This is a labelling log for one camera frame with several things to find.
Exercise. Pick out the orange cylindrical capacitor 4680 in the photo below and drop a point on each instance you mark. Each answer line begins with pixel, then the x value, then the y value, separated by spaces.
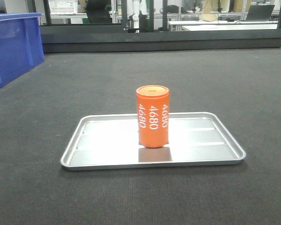
pixel 153 106

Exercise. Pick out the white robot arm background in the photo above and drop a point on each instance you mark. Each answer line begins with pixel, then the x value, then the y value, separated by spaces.
pixel 137 11

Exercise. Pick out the silver tray on conveyor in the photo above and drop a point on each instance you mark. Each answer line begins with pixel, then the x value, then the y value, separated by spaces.
pixel 112 142

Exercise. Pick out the blue bin on conveyor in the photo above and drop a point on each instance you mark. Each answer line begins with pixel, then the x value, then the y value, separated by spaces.
pixel 21 46

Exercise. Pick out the black office chair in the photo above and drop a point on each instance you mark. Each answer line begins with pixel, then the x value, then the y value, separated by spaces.
pixel 97 12

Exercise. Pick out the white desk background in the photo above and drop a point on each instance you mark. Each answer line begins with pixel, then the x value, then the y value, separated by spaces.
pixel 221 25

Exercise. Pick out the white plastic crate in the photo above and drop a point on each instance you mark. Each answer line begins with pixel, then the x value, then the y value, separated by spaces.
pixel 63 6

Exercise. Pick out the black laptop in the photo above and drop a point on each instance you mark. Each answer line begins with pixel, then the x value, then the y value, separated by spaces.
pixel 259 13

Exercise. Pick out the black conveyor side frame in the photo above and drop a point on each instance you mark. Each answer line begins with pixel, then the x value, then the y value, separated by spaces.
pixel 80 38

